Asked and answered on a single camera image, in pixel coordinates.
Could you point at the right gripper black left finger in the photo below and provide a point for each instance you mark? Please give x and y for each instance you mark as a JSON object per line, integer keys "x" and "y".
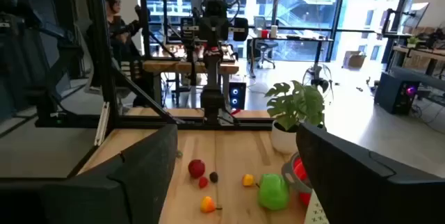
{"x": 132, "y": 189}

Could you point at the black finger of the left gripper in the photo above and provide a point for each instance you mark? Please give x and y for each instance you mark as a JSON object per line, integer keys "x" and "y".
{"x": 209, "y": 32}
{"x": 219, "y": 32}

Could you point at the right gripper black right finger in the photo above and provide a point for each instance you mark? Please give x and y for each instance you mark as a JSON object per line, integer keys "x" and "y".
{"x": 365, "y": 189}

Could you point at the red cherry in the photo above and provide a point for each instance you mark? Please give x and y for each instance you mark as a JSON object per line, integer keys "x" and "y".
{"x": 203, "y": 182}

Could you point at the dark small plum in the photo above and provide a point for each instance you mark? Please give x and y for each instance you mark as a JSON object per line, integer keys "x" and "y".
{"x": 213, "y": 177}

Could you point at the green apple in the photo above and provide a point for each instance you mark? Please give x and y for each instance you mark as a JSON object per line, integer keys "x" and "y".
{"x": 273, "y": 192}

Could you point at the small yellow orange fruit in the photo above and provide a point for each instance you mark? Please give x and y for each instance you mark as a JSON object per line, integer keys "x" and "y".
{"x": 207, "y": 204}
{"x": 248, "y": 180}

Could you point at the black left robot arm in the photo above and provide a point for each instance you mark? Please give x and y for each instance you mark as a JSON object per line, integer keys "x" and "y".
{"x": 212, "y": 98}

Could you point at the monitor on arm mount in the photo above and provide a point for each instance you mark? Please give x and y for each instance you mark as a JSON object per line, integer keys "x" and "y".
{"x": 415, "y": 14}

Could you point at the red cup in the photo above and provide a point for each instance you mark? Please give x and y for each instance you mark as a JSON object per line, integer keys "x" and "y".
{"x": 265, "y": 33}

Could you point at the black office chair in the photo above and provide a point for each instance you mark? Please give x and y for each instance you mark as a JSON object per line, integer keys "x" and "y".
{"x": 266, "y": 48}

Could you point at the white cup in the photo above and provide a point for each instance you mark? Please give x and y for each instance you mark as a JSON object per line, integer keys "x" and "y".
{"x": 274, "y": 31}

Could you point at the wooden workbench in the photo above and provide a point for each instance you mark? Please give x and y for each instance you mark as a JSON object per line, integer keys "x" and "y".
{"x": 187, "y": 66}

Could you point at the black window desk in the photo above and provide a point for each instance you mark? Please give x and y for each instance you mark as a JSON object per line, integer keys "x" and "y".
{"x": 295, "y": 38}

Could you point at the black computer tower blue fans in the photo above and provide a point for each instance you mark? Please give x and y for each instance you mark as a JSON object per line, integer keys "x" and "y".
{"x": 237, "y": 95}

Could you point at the red collapsible colander grey rim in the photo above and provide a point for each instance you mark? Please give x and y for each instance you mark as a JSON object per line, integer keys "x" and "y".
{"x": 299, "y": 172}

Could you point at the person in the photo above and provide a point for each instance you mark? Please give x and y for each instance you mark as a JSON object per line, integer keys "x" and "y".
{"x": 125, "y": 32}

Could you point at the black floor fan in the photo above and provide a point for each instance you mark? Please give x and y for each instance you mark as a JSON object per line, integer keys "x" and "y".
{"x": 318, "y": 79}

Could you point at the green plant in white pot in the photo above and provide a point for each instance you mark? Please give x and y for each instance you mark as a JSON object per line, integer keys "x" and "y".
{"x": 295, "y": 109}

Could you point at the black computer tower purple light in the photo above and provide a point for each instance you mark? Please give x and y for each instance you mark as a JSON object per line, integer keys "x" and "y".
{"x": 396, "y": 93}

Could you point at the cardboard box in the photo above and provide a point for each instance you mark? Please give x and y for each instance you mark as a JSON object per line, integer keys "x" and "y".
{"x": 354, "y": 60}

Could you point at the wooden office desk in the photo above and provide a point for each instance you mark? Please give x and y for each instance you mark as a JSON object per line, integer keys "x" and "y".
{"x": 420, "y": 53}

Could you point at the small green desk plant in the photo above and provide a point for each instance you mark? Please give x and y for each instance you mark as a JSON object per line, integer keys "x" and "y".
{"x": 412, "y": 41}

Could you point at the dark bulky equipment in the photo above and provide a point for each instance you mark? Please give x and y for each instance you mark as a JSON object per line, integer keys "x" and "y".
{"x": 31, "y": 60}

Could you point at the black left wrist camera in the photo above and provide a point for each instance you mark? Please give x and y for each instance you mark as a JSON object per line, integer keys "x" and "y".
{"x": 215, "y": 6}

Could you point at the black aluminium rig frame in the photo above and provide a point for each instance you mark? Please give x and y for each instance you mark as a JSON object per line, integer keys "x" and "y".
{"x": 104, "y": 43}

